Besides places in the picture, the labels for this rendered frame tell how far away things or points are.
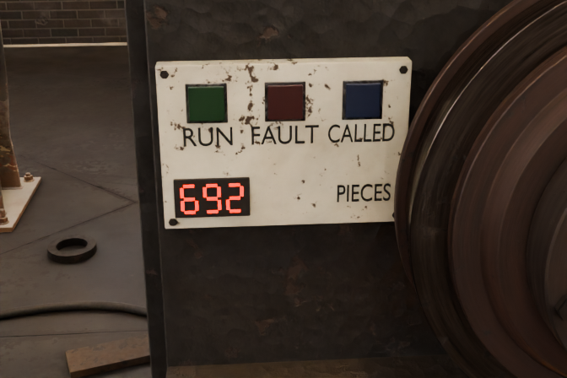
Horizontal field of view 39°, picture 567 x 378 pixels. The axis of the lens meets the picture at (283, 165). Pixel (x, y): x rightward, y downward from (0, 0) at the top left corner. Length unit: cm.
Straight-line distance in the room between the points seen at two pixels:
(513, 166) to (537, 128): 4
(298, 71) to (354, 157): 11
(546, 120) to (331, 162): 24
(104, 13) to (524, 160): 633
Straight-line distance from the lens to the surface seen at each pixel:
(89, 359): 255
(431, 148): 72
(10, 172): 386
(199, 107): 81
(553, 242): 69
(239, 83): 81
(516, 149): 72
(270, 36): 82
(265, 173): 84
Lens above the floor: 143
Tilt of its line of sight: 21 degrees down
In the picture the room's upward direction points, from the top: straight up
